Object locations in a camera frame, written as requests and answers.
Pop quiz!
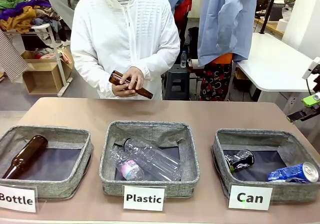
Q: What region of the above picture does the crushed blue can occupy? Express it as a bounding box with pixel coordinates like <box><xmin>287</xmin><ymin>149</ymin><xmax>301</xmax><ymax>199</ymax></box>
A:
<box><xmin>267</xmin><ymin>161</ymin><xmax>320</xmax><ymax>184</ymax></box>

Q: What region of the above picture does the crushed black can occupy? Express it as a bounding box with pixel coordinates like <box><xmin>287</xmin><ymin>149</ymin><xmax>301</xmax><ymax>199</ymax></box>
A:
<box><xmin>223</xmin><ymin>149</ymin><xmax>256</xmax><ymax>172</ymax></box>

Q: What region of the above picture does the large clear plastic bottle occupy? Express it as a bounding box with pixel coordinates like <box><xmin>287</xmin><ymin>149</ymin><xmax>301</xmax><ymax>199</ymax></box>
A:
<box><xmin>121</xmin><ymin>136</ymin><xmax>183</xmax><ymax>182</ymax></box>

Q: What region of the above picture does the crushed bottle pink label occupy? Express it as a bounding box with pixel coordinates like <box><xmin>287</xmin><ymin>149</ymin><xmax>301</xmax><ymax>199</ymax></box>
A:
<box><xmin>109</xmin><ymin>146</ymin><xmax>145</xmax><ymax>181</ymax></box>

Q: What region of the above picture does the brown glass bottle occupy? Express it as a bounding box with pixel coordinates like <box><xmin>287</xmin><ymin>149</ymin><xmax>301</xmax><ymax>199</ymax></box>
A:
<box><xmin>1</xmin><ymin>135</ymin><xmax>49</xmax><ymax>179</ymax></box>
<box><xmin>108</xmin><ymin>70</ymin><xmax>154</xmax><ymax>100</ymax></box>

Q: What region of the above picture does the person's left forearm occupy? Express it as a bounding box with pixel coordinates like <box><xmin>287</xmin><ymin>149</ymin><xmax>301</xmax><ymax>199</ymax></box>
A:
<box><xmin>129</xmin><ymin>41</ymin><xmax>181</xmax><ymax>81</ymax></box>

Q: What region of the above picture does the person's right forearm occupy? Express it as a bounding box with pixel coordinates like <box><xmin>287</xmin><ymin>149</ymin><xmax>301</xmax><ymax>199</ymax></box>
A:
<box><xmin>71</xmin><ymin>46</ymin><xmax>118</xmax><ymax>100</ymax></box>

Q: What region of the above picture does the grey fabric basket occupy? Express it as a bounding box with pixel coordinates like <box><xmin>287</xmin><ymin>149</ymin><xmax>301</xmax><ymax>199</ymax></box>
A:
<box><xmin>99</xmin><ymin>120</ymin><xmax>201</xmax><ymax>198</ymax></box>
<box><xmin>211</xmin><ymin>128</ymin><xmax>320</xmax><ymax>203</ymax></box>
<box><xmin>0</xmin><ymin>125</ymin><xmax>95</xmax><ymax>201</ymax></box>

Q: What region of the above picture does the white Can label card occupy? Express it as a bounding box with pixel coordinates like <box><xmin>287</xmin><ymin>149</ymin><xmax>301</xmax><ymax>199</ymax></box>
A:
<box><xmin>227</xmin><ymin>185</ymin><xmax>273</xmax><ymax>211</ymax></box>

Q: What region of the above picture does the person's left hand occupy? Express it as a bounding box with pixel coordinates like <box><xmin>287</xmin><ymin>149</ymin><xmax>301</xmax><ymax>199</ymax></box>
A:
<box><xmin>119</xmin><ymin>67</ymin><xmax>145</xmax><ymax>92</ymax></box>

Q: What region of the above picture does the person's right hand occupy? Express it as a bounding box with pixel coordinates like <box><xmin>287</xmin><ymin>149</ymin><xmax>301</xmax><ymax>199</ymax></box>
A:
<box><xmin>111</xmin><ymin>84</ymin><xmax>138</xmax><ymax>99</ymax></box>

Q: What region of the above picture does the white side table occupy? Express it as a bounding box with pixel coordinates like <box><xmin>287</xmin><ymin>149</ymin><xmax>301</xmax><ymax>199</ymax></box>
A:
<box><xmin>236</xmin><ymin>32</ymin><xmax>320</xmax><ymax>93</ymax></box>

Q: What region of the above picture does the white paper roll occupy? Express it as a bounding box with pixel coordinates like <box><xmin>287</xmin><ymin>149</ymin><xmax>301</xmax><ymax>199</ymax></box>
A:
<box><xmin>276</xmin><ymin>18</ymin><xmax>289</xmax><ymax>33</ymax></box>

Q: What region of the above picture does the red floral black cloth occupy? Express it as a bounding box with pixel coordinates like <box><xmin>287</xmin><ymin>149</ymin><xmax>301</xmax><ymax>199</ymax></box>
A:
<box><xmin>199</xmin><ymin>62</ymin><xmax>233</xmax><ymax>102</ymax></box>

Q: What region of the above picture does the black stand pole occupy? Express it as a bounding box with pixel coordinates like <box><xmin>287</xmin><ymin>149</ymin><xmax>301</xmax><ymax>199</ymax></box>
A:
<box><xmin>259</xmin><ymin>0</ymin><xmax>280</xmax><ymax>35</ymax></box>

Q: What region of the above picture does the hanging light blue shirt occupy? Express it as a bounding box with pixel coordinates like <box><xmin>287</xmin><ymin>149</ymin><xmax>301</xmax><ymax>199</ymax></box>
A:
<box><xmin>197</xmin><ymin>0</ymin><xmax>258</xmax><ymax>67</ymax></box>

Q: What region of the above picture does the dark plastic stool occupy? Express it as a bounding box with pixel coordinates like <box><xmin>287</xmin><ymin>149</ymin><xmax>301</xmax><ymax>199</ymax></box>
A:
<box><xmin>163</xmin><ymin>68</ymin><xmax>191</xmax><ymax>101</ymax></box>

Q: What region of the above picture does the small water bottle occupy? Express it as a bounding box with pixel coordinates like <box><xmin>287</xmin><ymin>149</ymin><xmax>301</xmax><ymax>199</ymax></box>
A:
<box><xmin>180</xmin><ymin>50</ymin><xmax>188</xmax><ymax>69</ymax></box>

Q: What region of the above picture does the person in blue and red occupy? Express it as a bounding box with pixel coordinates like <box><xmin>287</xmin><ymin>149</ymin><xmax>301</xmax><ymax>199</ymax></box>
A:
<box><xmin>149</xmin><ymin>0</ymin><xmax>194</xmax><ymax>44</ymax></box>

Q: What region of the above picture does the white Plastic label card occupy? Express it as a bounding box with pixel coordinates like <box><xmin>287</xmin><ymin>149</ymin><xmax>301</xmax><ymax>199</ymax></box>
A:
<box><xmin>122</xmin><ymin>185</ymin><xmax>166</xmax><ymax>212</ymax></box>

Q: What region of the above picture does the person in white jacket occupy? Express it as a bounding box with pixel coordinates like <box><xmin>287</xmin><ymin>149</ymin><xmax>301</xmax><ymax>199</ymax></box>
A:
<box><xmin>70</xmin><ymin>0</ymin><xmax>181</xmax><ymax>101</ymax></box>

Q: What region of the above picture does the cardboard box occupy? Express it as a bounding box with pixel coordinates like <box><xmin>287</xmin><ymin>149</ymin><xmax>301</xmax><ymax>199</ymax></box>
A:
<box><xmin>21</xmin><ymin>47</ymin><xmax>75</xmax><ymax>95</ymax></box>

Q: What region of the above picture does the checkered cloth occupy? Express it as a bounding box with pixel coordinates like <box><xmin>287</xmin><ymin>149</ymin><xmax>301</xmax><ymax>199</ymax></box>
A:
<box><xmin>0</xmin><ymin>30</ymin><xmax>29</xmax><ymax>84</ymax></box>

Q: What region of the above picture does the pile of colourful clothes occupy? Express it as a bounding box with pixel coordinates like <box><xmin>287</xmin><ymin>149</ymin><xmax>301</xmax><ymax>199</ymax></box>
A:
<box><xmin>0</xmin><ymin>0</ymin><xmax>61</xmax><ymax>33</ymax></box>

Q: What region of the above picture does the white Bottle label card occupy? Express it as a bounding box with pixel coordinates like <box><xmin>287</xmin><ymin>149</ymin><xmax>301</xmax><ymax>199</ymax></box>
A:
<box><xmin>0</xmin><ymin>185</ymin><xmax>38</xmax><ymax>213</ymax></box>

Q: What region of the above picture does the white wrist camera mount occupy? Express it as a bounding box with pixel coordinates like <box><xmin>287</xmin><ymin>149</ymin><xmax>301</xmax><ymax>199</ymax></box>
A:
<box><xmin>301</xmin><ymin>57</ymin><xmax>320</xmax><ymax>81</ymax></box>

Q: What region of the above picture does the white metal table frame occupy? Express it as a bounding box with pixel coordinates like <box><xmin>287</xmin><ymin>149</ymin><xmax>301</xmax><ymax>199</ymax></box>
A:
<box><xmin>21</xmin><ymin>23</ymin><xmax>74</xmax><ymax>97</ymax></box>

